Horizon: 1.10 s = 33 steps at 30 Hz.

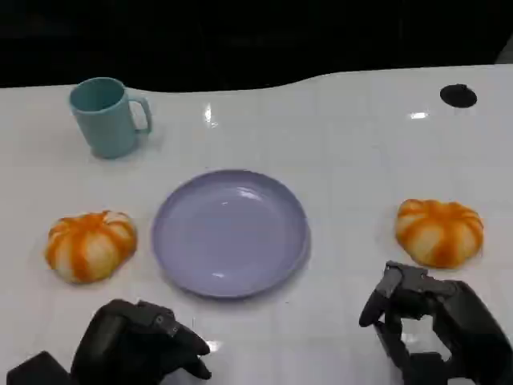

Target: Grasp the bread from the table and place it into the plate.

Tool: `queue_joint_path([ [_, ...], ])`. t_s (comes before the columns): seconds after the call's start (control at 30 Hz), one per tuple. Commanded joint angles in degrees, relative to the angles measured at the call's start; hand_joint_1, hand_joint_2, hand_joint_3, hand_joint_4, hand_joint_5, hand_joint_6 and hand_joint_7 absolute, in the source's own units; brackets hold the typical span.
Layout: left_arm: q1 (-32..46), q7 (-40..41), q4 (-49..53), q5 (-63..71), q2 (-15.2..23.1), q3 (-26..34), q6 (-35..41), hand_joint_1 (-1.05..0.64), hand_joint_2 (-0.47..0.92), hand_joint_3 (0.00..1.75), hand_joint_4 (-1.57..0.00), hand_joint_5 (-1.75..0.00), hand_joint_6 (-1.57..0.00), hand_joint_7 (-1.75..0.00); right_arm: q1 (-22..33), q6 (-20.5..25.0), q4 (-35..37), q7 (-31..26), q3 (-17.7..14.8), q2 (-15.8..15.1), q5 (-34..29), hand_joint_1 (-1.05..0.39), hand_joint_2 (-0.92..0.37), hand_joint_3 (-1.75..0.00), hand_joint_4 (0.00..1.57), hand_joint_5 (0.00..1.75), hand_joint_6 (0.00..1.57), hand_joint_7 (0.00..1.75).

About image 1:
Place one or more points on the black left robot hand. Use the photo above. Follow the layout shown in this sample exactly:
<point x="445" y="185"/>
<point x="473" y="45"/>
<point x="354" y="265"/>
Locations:
<point x="120" y="345"/>

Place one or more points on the orange and white toy bread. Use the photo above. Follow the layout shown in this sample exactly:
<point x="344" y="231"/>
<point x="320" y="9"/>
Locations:
<point x="439" y="232"/>
<point x="90" y="246"/>

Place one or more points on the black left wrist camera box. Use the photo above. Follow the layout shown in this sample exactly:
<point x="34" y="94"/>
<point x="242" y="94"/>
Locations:
<point x="38" y="371"/>

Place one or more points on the black round table grommet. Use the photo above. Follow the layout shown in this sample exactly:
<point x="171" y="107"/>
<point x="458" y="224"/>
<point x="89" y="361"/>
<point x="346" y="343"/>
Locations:
<point x="459" y="95"/>

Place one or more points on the pale green mug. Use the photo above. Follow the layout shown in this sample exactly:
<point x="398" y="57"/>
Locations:
<point x="106" y="120"/>

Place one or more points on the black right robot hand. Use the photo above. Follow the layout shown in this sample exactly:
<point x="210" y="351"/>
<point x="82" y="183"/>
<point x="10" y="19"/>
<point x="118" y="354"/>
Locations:
<point x="469" y="321"/>

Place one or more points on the lilac plate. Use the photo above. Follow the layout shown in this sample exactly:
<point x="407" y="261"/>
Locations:
<point x="230" y="234"/>

